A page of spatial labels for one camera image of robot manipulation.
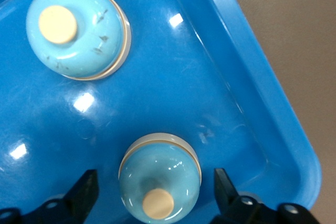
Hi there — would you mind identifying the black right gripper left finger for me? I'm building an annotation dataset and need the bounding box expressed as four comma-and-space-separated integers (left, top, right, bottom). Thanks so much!
0, 169, 100, 224

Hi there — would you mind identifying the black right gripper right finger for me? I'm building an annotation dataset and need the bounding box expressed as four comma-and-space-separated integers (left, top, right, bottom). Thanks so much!
209, 167, 320, 224

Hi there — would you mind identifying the light blue call bell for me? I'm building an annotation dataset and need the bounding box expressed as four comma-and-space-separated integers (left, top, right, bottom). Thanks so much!
25, 0, 132, 81
118, 132, 203, 222

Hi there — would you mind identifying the blue plastic tray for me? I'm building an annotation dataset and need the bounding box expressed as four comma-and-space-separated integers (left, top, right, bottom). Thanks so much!
0, 0, 323, 224

